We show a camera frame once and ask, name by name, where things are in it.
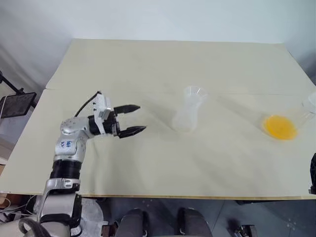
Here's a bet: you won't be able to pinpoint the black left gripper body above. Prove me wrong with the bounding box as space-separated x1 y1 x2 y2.
103 111 122 138

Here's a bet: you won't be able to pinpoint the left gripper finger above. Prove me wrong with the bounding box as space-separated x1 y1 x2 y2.
119 125 148 140
114 104 141 116

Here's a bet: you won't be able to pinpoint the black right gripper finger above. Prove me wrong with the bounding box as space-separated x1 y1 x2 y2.
307 152 316 196

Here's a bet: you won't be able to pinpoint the clear cup of orange liquid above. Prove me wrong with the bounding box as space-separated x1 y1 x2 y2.
261 108 301 143

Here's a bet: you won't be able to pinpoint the clear plastic funnel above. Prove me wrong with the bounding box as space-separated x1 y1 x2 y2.
300 92 316 124

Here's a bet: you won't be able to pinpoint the dark rounded shape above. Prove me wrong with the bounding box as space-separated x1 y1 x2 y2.
116 208 150 237
176 206 213 237

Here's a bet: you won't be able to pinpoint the white crumpled plastic sheet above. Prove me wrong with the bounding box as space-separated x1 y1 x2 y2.
80 197 109 237

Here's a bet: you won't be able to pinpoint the black flat screen panel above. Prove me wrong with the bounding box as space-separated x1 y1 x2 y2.
0 92 38 119

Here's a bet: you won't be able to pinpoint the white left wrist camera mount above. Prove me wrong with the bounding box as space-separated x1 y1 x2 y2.
93 92 115 135

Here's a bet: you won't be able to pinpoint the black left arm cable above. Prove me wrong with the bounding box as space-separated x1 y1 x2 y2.
75 91 102 117

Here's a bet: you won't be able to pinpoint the white floor cables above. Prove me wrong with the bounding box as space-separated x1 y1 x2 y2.
0 195 38 219

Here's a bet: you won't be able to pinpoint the grey braided hose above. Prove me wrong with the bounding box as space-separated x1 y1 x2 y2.
18 217 49 237

